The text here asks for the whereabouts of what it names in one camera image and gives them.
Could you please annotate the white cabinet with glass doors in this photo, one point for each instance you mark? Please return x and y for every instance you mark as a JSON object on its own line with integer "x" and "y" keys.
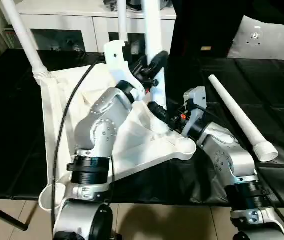
{"x": 72, "y": 20}

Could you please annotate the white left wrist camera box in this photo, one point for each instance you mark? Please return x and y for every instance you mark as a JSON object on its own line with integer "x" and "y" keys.
{"x": 116, "y": 60}

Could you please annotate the grey pillow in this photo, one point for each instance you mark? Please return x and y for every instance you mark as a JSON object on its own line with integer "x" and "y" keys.
{"x": 269, "y": 40}

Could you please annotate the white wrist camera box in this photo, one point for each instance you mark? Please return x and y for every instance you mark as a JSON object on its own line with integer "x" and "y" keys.
{"x": 195, "y": 102}
{"x": 116, "y": 60}

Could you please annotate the black work table frame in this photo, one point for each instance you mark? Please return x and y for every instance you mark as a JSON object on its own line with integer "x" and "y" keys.
{"x": 2, "y": 215}

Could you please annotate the grey black bag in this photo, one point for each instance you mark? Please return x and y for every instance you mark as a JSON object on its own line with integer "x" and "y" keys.
{"x": 132, "y": 4}

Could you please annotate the white plastic table top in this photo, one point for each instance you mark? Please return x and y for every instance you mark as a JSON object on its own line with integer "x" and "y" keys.
{"x": 146, "y": 145}

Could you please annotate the black work mat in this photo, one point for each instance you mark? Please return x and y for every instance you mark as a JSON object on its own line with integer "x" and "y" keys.
{"x": 12, "y": 125}

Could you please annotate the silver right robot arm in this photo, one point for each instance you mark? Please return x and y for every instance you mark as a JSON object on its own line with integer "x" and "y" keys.
{"x": 231, "y": 160}

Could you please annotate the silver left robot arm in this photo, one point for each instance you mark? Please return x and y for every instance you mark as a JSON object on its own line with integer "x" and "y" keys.
{"x": 99, "y": 135}

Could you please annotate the small yellow tag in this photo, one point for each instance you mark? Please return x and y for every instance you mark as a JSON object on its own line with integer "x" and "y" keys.
{"x": 205, "y": 49}

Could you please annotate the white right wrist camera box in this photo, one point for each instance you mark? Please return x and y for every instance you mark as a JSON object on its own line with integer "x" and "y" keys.
{"x": 195, "y": 102}

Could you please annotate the white plastic table leg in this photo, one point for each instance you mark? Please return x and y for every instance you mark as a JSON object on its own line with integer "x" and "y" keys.
{"x": 24, "y": 35}
{"x": 241, "y": 115}
{"x": 122, "y": 22}
{"x": 154, "y": 30}

